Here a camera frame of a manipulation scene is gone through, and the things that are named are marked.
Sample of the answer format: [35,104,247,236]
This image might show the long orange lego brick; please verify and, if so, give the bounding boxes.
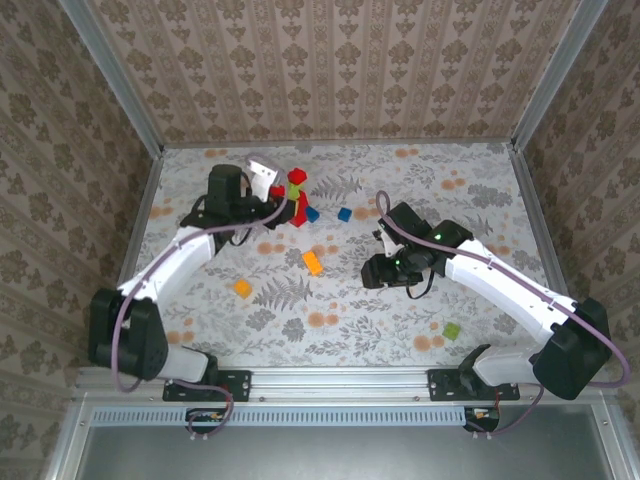
[301,250,324,277]

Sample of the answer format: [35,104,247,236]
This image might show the floral patterned table cover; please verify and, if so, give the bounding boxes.
[107,142,576,369]

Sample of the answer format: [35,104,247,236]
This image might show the wide aluminium mounting beam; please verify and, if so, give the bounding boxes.
[74,363,624,404]

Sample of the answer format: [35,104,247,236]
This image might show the grey metal panel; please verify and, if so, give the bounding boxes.
[44,402,640,480]

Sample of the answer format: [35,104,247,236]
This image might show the thin black right camera cable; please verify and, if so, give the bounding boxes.
[405,268,437,301]

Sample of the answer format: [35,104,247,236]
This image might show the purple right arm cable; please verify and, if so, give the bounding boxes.
[375,189,632,442]

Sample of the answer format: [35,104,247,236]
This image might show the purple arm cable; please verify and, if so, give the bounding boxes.
[375,189,632,442]
[113,153,291,442]

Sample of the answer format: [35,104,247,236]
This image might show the short aluminium table edge rail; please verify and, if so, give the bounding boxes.
[162,139,516,149]

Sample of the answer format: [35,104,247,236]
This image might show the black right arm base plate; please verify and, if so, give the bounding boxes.
[427,368,521,404]

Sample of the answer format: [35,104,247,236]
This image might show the aluminium frame post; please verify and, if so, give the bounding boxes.
[59,0,165,157]
[512,0,609,151]

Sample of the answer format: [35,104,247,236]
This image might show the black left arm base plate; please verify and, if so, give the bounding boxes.
[162,368,252,404]

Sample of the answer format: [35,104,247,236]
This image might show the slotted grey cable duct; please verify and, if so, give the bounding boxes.
[91,404,471,428]

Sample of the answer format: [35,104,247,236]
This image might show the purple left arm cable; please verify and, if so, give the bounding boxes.
[113,153,291,442]

